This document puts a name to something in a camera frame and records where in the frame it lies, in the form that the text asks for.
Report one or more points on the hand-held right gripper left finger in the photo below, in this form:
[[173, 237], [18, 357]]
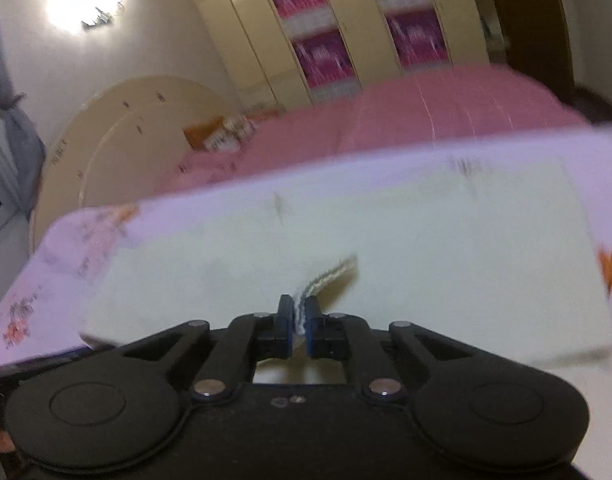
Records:
[[285, 327]]

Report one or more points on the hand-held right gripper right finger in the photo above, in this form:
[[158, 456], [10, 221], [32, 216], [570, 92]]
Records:
[[312, 327]]

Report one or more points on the pale green small garment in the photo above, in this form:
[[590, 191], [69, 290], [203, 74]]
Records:
[[411, 240]]

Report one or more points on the orange patterned pillow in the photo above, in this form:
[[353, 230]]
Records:
[[216, 135]]

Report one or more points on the floral lilac bedsheet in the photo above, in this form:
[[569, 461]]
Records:
[[61, 270]]

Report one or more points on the pink bedspread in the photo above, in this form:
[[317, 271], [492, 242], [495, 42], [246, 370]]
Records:
[[411, 110]]

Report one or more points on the cream curved headboard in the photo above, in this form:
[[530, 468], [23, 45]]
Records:
[[136, 125]]

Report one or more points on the cream wardrobe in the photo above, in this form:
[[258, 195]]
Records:
[[356, 20]]

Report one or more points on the grey blue curtain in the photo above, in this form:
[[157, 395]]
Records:
[[11, 120]]

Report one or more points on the dark brown door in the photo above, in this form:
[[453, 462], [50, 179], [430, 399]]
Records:
[[531, 25]]

